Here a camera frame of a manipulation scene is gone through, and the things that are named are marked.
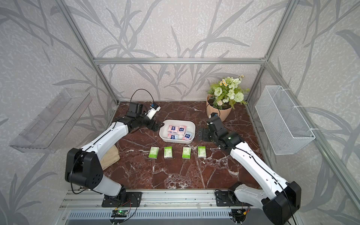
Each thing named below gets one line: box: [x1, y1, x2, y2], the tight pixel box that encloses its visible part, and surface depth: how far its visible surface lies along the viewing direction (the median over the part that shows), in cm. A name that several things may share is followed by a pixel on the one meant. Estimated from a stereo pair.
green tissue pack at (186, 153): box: [181, 146, 192, 160], surface depth 90 cm
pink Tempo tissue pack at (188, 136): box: [182, 131, 193, 141], surface depth 98 cm
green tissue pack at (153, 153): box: [148, 146, 160, 160], surface depth 91 cm
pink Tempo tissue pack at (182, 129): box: [177, 125, 188, 135], surface depth 101 cm
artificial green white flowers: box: [206, 75, 250, 110], surface depth 88 cm
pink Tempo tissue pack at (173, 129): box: [167, 125, 180, 135], surface depth 101 cm
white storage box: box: [158, 119, 196, 144], surface depth 100 cm
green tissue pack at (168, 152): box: [163, 146, 173, 159], surface depth 91 cm
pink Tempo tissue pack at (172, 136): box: [167, 134, 179, 140], surface depth 98 cm
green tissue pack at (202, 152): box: [197, 145, 207, 158], surface depth 91 cm
